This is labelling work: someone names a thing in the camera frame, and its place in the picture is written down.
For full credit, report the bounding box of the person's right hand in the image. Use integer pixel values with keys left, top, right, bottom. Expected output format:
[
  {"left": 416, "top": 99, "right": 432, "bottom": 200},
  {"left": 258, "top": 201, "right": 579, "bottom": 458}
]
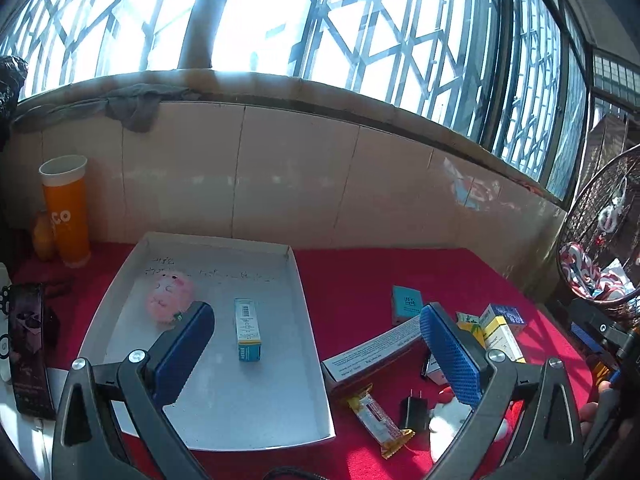
[{"left": 579, "top": 379, "right": 617, "bottom": 438}]

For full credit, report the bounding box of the grey drain pipe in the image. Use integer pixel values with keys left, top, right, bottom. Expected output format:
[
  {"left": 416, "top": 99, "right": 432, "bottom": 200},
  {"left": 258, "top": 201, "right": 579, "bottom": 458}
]
[{"left": 177, "top": 0, "right": 236, "bottom": 70}]

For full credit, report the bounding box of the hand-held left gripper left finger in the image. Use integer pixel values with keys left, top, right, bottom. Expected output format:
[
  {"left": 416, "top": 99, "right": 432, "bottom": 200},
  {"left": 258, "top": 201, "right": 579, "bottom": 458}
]
[{"left": 52, "top": 301, "right": 216, "bottom": 480}]

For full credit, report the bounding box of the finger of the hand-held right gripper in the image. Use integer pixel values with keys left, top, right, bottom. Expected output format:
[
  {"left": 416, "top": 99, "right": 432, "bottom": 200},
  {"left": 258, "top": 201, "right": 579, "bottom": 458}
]
[{"left": 569, "top": 320, "right": 601, "bottom": 350}]

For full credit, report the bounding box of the white plush toy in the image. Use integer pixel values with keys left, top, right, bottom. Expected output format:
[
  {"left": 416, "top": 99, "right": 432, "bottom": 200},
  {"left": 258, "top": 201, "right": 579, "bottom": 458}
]
[{"left": 427, "top": 387, "right": 511, "bottom": 463}]

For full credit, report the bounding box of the long white sealant box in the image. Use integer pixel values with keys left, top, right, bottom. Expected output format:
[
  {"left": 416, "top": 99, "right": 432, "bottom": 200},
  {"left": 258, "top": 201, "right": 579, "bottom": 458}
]
[{"left": 320, "top": 315, "right": 426, "bottom": 386}]

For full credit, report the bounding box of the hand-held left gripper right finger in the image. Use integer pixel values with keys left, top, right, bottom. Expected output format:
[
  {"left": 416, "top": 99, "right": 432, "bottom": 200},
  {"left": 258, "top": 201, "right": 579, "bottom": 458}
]
[{"left": 419, "top": 302, "right": 586, "bottom": 480}]

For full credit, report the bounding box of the brown woven panel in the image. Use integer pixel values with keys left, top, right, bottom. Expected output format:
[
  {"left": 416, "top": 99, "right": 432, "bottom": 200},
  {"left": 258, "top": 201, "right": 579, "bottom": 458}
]
[{"left": 582, "top": 112, "right": 628, "bottom": 201}]

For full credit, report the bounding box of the black cable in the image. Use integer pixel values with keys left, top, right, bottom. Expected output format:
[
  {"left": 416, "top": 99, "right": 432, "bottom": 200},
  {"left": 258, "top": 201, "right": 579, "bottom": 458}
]
[{"left": 265, "top": 466, "right": 326, "bottom": 480}]

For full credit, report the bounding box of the hanging plush ornament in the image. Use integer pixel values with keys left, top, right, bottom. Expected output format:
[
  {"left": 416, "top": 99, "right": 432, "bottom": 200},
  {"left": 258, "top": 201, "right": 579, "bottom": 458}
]
[{"left": 597, "top": 195, "right": 628, "bottom": 233}]

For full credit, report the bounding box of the yellow snack bar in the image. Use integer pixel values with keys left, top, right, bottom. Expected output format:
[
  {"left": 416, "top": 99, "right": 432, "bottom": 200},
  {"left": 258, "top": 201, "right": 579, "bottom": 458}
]
[{"left": 345, "top": 385, "right": 416, "bottom": 460}]

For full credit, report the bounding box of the grey cloth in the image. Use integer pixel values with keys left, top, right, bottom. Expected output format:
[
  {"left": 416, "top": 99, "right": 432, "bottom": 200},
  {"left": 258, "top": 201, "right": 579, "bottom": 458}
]
[{"left": 12, "top": 84, "right": 198, "bottom": 133}]

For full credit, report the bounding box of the white cardboard tray box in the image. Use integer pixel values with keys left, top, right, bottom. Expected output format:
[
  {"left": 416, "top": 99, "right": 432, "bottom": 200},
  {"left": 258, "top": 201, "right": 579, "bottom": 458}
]
[{"left": 77, "top": 231, "right": 336, "bottom": 452}]

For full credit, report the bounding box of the red and white cushion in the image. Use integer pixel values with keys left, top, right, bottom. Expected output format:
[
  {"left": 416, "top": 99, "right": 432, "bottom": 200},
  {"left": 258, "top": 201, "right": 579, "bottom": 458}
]
[
  {"left": 560, "top": 242, "right": 598, "bottom": 296},
  {"left": 592, "top": 257, "right": 640, "bottom": 301}
]

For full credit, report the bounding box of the small orange bottle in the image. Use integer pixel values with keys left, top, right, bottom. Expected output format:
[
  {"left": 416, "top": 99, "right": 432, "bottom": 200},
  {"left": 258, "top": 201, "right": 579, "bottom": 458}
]
[{"left": 32, "top": 210, "right": 57, "bottom": 262}]

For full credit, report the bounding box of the orange paper cup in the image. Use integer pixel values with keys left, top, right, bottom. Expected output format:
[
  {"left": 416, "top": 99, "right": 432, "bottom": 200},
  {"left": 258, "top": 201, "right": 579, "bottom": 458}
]
[{"left": 39, "top": 155, "right": 92, "bottom": 268}]

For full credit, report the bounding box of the white device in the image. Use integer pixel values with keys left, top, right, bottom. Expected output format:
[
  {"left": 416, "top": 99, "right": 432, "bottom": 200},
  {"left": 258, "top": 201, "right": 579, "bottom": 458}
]
[{"left": 0, "top": 260, "right": 15, "bottom": 386}]

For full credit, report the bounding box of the black plastic bag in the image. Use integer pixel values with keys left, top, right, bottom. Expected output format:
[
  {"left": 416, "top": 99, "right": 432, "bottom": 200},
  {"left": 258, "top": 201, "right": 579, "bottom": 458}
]
[{"left": 0, "top": 55, "right": 28, "bottom": 146}]

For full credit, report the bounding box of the hanging wicker chair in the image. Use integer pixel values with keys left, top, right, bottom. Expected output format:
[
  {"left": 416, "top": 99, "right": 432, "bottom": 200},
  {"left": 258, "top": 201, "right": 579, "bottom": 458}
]
[{"left": 556, "top": 142, "right": 640, "bottom": 306}]

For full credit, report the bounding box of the red tablecloth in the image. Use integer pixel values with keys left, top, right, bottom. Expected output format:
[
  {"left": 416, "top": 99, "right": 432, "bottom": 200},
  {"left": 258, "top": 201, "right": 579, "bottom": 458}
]
[{"left": 10, "top": 240, "right": 596, "bottom": 480}]

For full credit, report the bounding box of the red white blue small box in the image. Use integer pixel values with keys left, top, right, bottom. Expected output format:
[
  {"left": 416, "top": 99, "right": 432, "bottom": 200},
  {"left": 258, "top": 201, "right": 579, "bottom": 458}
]
[{"left": 421, "top": 352, "right": 448, "bottom": 386}]

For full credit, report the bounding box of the black patterned bag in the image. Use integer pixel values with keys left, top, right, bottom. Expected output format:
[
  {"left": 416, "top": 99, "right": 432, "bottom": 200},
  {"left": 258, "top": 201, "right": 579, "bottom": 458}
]
[{"left": 7, "top": 282, "right": 57, "bottom": 420}]

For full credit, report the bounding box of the black charger plug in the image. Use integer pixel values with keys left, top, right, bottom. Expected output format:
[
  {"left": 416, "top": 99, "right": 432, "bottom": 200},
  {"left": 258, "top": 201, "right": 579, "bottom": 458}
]
[{"left": 399, "top": 389, "right": 430, "bottom": 433}]

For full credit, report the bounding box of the yellow and white box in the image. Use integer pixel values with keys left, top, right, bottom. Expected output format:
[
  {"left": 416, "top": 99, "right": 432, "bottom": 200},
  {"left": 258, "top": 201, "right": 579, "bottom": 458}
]
[{"left": 479, "top": 310, "right": 526, "bottom": 363}]

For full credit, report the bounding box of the pink plush toy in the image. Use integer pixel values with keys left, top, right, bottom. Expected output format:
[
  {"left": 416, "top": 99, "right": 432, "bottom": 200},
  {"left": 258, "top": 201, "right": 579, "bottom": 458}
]
[{"left": 146, "top": 271, "right": 197, "bottom": 328}]

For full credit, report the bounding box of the small teal and white box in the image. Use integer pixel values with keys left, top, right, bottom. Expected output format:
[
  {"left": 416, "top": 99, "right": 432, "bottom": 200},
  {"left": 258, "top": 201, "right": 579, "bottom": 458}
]
[{"left": 234, "top": 297, "right": 263, "bottom": 362}]

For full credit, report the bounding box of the white and blue box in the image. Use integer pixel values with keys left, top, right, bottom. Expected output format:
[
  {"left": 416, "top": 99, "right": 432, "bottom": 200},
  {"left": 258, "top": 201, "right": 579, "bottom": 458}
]
[{"left": 487, "top": 303, "right": 527, "bottom": 333}]

